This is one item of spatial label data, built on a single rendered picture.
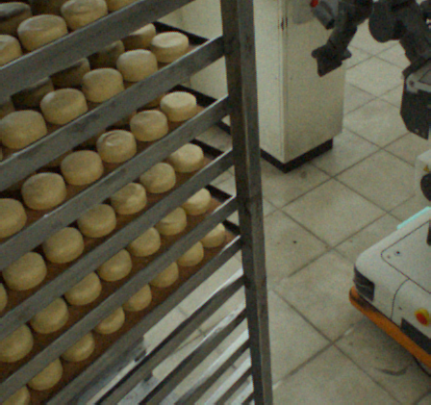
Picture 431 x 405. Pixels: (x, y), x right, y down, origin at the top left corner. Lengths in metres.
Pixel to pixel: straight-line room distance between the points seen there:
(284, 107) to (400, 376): 1.08
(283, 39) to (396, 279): 0.95
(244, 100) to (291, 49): 1.54
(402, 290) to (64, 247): 1.28
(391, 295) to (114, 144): 1.28
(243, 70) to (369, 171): 1.95
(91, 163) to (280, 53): 1.64
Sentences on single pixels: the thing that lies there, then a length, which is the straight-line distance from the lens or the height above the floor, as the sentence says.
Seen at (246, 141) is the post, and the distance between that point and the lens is 0.88.
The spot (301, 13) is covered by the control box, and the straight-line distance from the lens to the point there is 2.30.
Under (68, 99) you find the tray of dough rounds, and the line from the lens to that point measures 0.74.
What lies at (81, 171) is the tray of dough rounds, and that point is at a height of 1.24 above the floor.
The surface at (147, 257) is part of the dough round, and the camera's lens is 0.92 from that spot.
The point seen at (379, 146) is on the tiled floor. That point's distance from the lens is 2.88.
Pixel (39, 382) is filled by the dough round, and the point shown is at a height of 0.97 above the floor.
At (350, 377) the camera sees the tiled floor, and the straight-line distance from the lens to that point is 2.03.
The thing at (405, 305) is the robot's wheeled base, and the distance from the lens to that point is 1.91.
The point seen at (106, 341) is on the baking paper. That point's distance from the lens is 0.95.
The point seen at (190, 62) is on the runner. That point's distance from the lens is 0.78.
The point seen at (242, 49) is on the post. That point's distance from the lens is 0.81.
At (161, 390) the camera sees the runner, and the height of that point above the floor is 0.79.
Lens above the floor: 1.69
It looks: 40 degrees down
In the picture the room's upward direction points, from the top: 6 degrees counter-clockwise
